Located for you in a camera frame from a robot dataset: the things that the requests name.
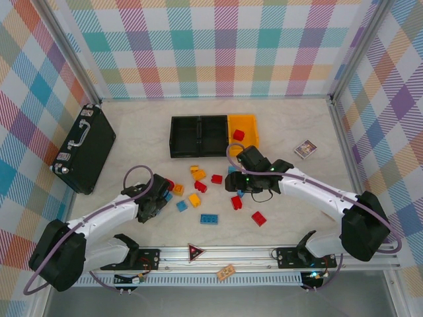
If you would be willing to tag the long blue lego brick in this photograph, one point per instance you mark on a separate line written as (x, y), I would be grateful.
(209, 219)

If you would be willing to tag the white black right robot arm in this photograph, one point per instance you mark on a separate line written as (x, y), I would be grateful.
(314, 188)

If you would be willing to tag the small yellow lego brick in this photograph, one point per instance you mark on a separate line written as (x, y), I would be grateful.
(195, 168)

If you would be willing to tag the red black triangle sticker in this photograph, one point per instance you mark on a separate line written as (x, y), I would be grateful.
(195, 252)

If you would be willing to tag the small printed card box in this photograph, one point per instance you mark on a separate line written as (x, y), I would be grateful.
(306, 149)

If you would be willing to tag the yellow plastic bin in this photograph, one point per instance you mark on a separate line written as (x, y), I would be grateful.
(248, 123)

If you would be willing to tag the black carrying case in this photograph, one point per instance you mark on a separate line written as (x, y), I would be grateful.
(89, 145)

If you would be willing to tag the orange printed ticket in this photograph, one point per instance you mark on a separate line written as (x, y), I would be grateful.
(225, 272)

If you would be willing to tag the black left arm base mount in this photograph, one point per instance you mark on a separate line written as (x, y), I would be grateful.
(148, 258)

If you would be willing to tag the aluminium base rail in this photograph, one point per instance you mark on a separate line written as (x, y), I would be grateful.
(231, 256)

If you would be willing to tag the aluminium frame side rail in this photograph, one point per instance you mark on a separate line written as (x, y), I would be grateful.
(70, 208)
(347, 155)

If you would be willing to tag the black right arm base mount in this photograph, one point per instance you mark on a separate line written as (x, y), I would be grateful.
(287, 259)

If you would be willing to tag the aluminium frame post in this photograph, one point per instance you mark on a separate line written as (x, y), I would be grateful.
(72, 53)
(360, 49)

